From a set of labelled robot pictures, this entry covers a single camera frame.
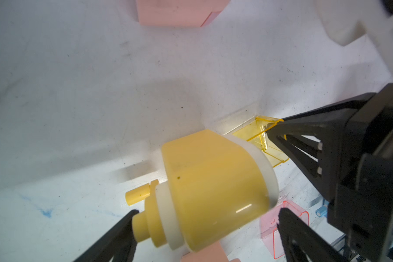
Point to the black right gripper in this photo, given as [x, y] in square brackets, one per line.
[352, 167]

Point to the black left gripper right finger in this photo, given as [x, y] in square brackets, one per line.
[302, 244]

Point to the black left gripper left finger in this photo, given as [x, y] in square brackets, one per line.
[117, 245]

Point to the yellow tray row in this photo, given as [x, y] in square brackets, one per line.
[255, 130]

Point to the yellow sharpener row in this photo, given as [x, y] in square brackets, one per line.
[215, 185]

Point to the pink sharpener top row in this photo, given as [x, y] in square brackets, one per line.
[179, 13]

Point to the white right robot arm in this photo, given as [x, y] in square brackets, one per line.
[346, 21]

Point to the pink tray bottom row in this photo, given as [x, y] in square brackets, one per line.
[271, 227]

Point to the blue pencil sharpener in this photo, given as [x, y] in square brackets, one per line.
[322, 211]

